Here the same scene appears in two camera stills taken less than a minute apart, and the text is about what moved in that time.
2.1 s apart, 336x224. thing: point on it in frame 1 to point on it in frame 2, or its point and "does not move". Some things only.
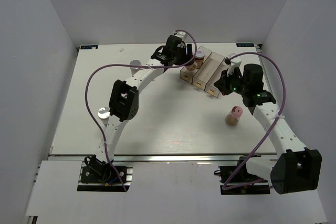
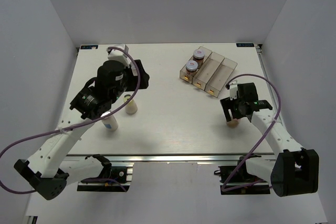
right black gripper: x=222 y=84 to x=227 y=104
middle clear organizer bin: x=207 y=70 does not move
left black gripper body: x=181 y=55 to x=124 y=87
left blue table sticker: x=89 y=46 does not move
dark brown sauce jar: x=199 y=57 does not move
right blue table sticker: x=245 y=45 does not move
